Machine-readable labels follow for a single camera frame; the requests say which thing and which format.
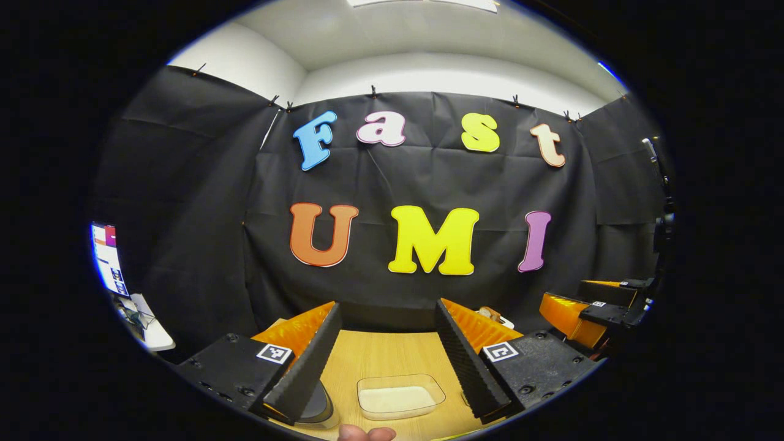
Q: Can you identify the clear container of rice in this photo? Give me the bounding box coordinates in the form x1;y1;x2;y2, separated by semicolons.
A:
356;373;447;421

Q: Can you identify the white side table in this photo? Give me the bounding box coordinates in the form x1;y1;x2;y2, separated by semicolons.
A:
113;292;177;353

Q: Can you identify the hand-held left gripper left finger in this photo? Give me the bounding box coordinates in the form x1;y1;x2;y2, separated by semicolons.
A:
178;301;342;426

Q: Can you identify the black rice cooker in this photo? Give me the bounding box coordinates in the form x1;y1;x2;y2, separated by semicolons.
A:
300;379;340;430

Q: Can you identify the computer monitor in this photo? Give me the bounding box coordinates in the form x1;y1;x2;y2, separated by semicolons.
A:
90;222;131;298

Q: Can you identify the black backdrop cloth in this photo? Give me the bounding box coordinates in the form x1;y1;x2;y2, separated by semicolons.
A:
88;64;676;357

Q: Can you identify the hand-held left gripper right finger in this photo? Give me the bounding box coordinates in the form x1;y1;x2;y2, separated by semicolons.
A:
433;298;601;425

